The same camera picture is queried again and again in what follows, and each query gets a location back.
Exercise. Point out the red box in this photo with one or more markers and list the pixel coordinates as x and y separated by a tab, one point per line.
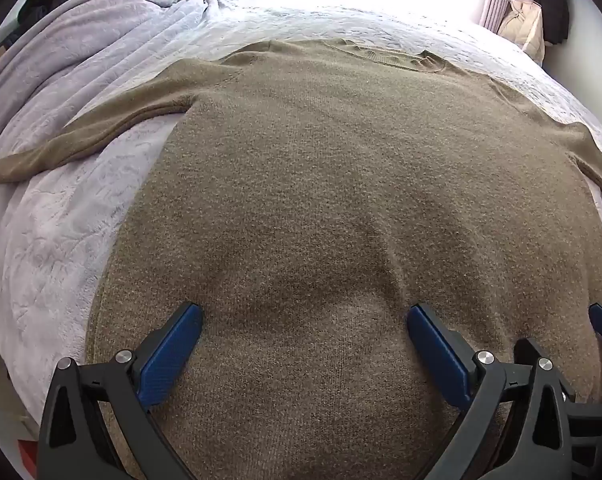
26	455

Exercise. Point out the beige bag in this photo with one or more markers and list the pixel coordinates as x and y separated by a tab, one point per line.
523	25

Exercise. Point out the olive brown knit sweater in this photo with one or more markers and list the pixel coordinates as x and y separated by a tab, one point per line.
331	185

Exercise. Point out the lavender fleece blanket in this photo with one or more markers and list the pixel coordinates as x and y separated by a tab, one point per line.
56	45

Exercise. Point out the dark clothes pile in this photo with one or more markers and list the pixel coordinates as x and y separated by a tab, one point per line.
43	0

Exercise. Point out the white embossed bed blanket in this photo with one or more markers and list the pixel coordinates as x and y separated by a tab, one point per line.
331	15

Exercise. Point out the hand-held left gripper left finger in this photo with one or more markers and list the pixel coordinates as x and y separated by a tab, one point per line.
173	345

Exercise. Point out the black hanging jacket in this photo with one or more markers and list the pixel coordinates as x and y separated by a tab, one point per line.
553	5

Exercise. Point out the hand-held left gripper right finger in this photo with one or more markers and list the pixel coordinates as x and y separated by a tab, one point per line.
438	355

